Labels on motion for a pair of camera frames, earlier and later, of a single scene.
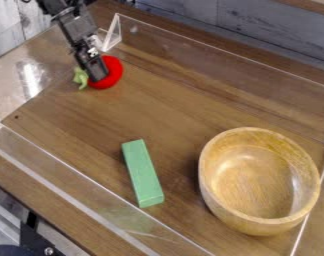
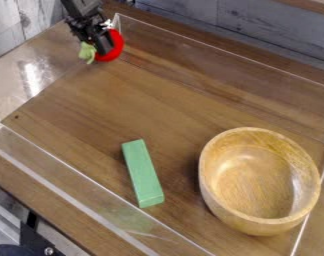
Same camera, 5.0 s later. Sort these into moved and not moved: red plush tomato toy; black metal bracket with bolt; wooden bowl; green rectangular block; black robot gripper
Moved: black robot gripper; red plush tomato toy
Not moved: green rectangular block; wooden bowl; black metal bracket with bolt
